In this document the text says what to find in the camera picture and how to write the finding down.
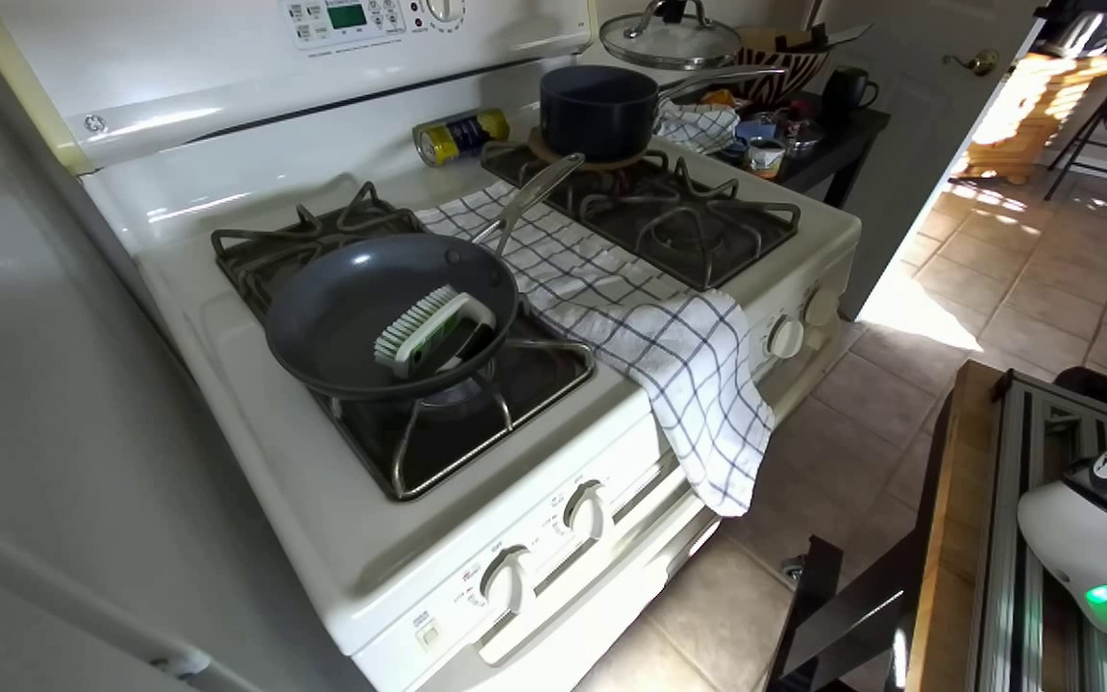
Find aluminium frame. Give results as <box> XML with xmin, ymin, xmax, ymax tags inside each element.
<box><xmin>975</xmin><ymin>370</ymin><xmax>1107</xmax><ymax>692</ymax></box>

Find yellow black can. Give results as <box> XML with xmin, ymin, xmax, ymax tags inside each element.
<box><xmin>410</xmin><ymin>109</ymin><xmax>516</xmax><ymax>168</ymax></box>

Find small white cup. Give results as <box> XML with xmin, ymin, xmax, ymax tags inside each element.
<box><xmin>740</xmin><ymin>140</ymin><xmax>793</xmax><ymax>182</ymax></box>

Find black burner grate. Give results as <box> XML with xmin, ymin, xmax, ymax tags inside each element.
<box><xmin>207</xmin><ymin>182</ymin><xmax>601</xmax><ymax>505</ymax></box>
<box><xmin>480</xmin><ymin>140</ymin><xmax>802</xmax><ymax>292</ymax></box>

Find white blue checkered towel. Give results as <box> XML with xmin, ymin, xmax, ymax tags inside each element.
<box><xmin>410</xmin><ymin>178</ymin><xmax>780</xmax><ymax>524</ymax></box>

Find white gas stove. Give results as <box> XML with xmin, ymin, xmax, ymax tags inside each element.
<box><xmin>0</xmin><ymin>0</ymin><xmax>867</xmax><ymax>692</ymax></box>

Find wooden board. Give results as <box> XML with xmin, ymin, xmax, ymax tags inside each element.
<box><xmin>907</xmin><ymin>360</ymin><xmax>1006</xmax><ymax>692</ymax></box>

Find woven basket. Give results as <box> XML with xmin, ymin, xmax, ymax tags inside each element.
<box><xmin>731</xmin><ymin>28</ymin><xmax>830</xmax><ymax>95</ymax></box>

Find white stove knob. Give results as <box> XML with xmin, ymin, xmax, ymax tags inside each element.
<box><xmin>798</xmin><ymin>279</ymin><xmax>847</xmax><ymax>334</ymax></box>
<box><xmin>766</xmin><ymin>315</ymin><xmax>811</xmax><ymax>364</ymax></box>
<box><xmin>471</xmin><ymin>542</ymin><xmax>533</xmax><ymax>619</ymax></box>
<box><xmin>556</xmin><ymin>478</ymin><xmax>610</xmax><ymax>545</ymax></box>

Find black stand legs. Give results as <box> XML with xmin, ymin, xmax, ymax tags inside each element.
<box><xmin>766</xmin><ymin>533</ymin><xmax>917</xmax><ymax>692</ymax></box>

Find white green scrub sponge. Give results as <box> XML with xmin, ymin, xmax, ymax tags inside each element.
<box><xmin>370</xmin><ymin>283</ymin><xmax>501</xmax><ymax>379</ymax></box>

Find white refrigerator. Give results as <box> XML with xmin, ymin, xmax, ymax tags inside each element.
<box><xmin>0</xmin><ymin>0</ymin><xmax>365</xmax><ymax>692</ymax></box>

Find dark grey frying pan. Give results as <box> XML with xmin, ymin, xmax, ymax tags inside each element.
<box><xmin>259</xmin><ymin>149</ymin><xmax>589</xmax><ymax>402</ymax></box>

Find dark blue pot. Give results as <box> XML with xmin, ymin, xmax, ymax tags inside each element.
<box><xmin>533</xmin><ymin>60</ymin><xmax>774</xmax><ymax>165</ymax></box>

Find glass pot lid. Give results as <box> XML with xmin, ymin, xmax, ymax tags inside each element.
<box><xmin>596</xmin><ymin>4</ymin><xmax>744</xmax><ymax>72</ymax></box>

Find black mug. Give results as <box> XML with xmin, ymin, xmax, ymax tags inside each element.
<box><xmin>817</xmin><ymin>67</ymin><xmax>883</xmax><ymax>122</ymax></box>

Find dark side table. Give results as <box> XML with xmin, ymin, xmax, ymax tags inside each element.
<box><xmin>702</xmin><ymin>105</ymin><xmax>890</xmax><ymax>211</ymax></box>

